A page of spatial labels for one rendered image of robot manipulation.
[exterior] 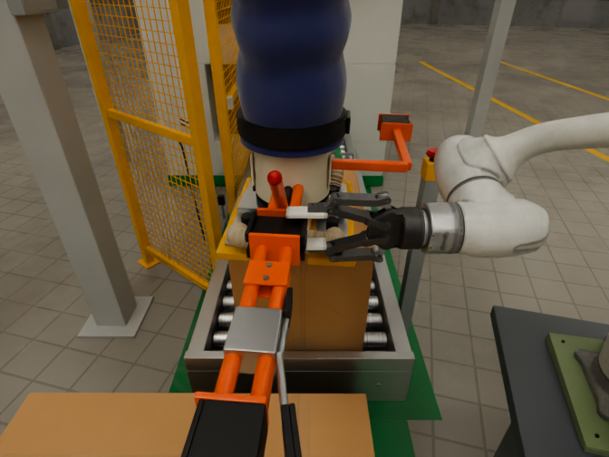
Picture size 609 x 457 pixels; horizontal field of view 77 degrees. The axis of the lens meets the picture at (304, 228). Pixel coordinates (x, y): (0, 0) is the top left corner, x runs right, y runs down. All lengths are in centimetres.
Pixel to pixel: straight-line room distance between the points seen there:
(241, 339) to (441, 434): 148
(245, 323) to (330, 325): 75
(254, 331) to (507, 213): 45
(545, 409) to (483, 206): 56
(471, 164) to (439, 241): 18
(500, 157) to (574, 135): 11
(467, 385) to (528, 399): 96
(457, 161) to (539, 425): 61
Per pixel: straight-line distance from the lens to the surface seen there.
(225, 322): 145
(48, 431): 136
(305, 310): 118
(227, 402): 43
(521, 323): 128
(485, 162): 78
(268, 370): 46
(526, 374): 115
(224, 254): 81
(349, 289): 113
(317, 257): 79
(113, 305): 224
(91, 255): 206
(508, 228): 70
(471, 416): 197
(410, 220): 66
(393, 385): 136
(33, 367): 236
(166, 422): 125
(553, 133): 81
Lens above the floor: 157
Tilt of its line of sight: 33 degrees down
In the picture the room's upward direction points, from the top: straight up
